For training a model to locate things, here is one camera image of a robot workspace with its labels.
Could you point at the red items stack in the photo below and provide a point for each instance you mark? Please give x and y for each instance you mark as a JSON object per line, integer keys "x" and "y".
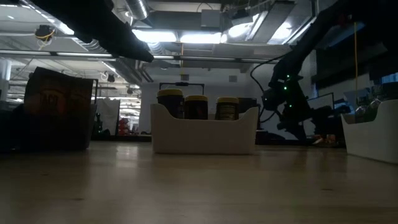
{"x": 124, "y": 127}

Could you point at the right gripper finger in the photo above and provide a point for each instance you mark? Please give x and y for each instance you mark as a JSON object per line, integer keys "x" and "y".
{"x": 293, "y": 130}

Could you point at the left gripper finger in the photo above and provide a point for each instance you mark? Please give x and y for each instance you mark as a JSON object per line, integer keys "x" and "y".
{"x": 130, "y": 46}

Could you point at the bright ceiling light panel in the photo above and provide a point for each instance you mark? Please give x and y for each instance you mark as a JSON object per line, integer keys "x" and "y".
{"x": 200, "y": 38}
{"x": 161, "y": 35}

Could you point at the grey ceiling box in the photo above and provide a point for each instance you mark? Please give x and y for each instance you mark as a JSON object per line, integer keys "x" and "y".
{"x": 211, "y": 18}

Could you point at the black aluminium table frame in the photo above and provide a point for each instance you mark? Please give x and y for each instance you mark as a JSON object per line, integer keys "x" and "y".
{"x": 124, "y": 138}

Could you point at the silver ribbed ventilation duct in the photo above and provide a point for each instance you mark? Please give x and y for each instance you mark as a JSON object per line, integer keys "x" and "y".
{"x": 129, "y": 70}

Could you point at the white hanging sheet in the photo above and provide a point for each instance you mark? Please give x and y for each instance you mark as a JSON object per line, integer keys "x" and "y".
{"x": 109, "y": 115}

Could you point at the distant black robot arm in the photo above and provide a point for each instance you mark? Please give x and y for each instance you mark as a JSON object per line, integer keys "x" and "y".
{"x": 99, "y": 124}

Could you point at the white plastic bin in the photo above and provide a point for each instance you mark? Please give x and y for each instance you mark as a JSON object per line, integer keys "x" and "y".
{"x": 370, "y": 140}
{"x": 202, "y": 137}

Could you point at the black frame stand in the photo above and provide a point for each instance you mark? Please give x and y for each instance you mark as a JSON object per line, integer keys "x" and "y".
{"x": 182, "y": 84}

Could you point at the dark grey plastic bin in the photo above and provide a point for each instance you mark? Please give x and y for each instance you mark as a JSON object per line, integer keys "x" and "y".
{"x": 12, "y": 133}

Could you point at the yellow lid spice jar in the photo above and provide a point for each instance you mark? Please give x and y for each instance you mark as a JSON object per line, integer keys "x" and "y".
{"x": 170, "y": 104}
{"x": 227, "y": 110}
{"x": 196, "y": 109}

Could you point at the long horizontal light rail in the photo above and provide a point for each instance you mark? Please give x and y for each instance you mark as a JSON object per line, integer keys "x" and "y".
{"x": 37, "y": 53}

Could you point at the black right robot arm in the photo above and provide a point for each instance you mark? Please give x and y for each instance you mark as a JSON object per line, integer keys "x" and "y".
{"x": 300, "y": 51}

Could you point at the black framed white screen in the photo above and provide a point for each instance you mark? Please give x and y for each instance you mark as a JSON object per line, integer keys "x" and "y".
{"x": 325, "y": 100}

